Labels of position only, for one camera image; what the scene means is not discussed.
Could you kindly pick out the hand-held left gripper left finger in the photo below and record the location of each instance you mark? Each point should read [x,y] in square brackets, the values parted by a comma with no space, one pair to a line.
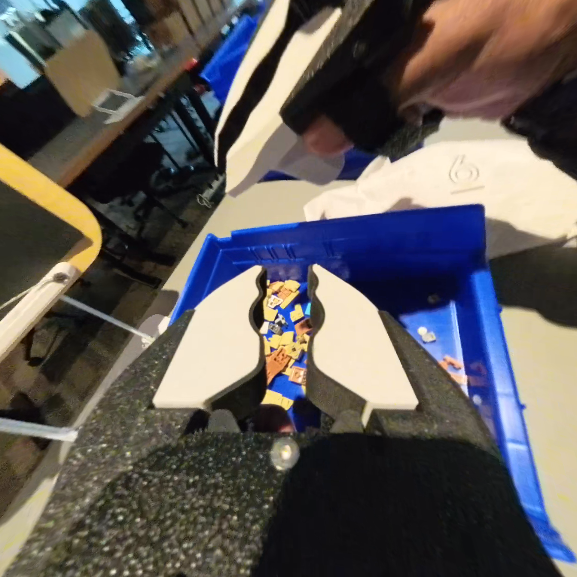
[212,347]

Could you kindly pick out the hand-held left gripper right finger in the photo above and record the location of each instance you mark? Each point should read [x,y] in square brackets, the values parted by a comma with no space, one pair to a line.
[360,351]

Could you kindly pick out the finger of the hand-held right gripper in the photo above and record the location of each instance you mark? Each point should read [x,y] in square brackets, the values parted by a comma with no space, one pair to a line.
[257,45]
[266,135]

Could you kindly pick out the blue plastic bin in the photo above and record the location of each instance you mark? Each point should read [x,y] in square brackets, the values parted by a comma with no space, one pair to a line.
[396,252]

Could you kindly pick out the grey desk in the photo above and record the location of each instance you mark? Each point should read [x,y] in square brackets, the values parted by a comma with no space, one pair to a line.
[541,383]

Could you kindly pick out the person's right hand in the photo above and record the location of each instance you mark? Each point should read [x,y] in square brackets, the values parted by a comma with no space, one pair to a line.
[487,54]

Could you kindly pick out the small scatter of toy bricks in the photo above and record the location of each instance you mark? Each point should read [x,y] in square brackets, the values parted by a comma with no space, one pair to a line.
[453,364]

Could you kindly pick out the large white paper bag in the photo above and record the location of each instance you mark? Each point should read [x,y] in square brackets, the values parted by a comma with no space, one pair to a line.
[428,180]

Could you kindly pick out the long wooden table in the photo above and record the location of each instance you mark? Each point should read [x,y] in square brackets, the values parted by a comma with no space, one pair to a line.
[112,130]

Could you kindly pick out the beige divider panel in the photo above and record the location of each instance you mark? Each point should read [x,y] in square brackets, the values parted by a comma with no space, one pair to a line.
[81,72]

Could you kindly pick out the wooden-edged black chair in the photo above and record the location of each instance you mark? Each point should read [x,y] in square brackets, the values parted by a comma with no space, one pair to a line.
[36,234]

